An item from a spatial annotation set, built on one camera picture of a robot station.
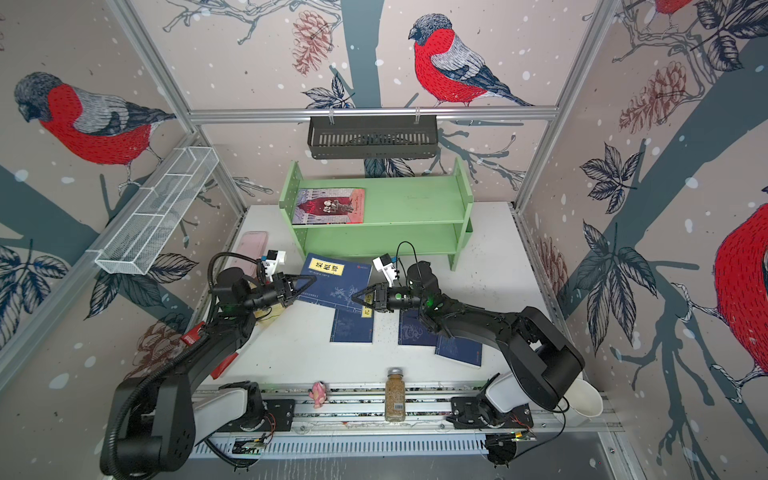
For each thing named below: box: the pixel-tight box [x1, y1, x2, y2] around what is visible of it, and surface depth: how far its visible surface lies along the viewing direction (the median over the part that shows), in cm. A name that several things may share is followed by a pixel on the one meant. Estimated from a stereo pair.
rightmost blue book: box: [434, 335, 483, 367], surface depth 85 cm
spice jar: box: [385, 367, 406, 422], surface depth 74 cm
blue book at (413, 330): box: [398, 309, 437, 346], surface depth 87 cm
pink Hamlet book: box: [292, 188, 365, 224], surface depth 85 cm
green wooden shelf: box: [279, 157, 475, 271], surface depth 87 cm
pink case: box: [233, 231, 268, 279], surface depth 109 cm
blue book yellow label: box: [297, 252, 373, 313], surface depth 78 cm
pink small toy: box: [308, 381, 327, 409], surface depth 77 cm
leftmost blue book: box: [330, 308, 374, 343], surface depth 90 cm
